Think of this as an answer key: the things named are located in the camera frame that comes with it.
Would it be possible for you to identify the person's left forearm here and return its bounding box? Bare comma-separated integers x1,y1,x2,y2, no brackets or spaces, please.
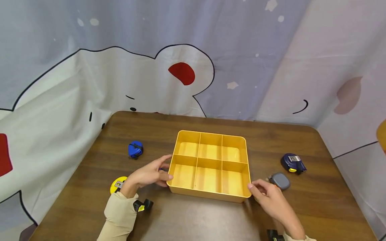
96,180,140,241

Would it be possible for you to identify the yellow tape measure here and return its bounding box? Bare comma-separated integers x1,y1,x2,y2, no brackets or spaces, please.
110,176,128,195

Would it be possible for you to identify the person's right forearm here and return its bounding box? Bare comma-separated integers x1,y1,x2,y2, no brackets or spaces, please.
273,213,317,241

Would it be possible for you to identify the grey tape measure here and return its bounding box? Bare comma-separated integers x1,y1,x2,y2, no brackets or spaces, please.
268,173,291,191

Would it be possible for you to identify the person's right hand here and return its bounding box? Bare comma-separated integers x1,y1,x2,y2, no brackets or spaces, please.
247,179,291,222

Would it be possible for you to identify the person's left hand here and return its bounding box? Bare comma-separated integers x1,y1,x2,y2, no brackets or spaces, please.
128,154,174,188

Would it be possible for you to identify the yellow divided tray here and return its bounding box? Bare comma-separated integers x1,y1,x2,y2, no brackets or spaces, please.
166,130,252,204

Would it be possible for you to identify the dark blue tape measure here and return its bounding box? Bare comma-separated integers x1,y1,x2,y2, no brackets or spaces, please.
280,153,308,175

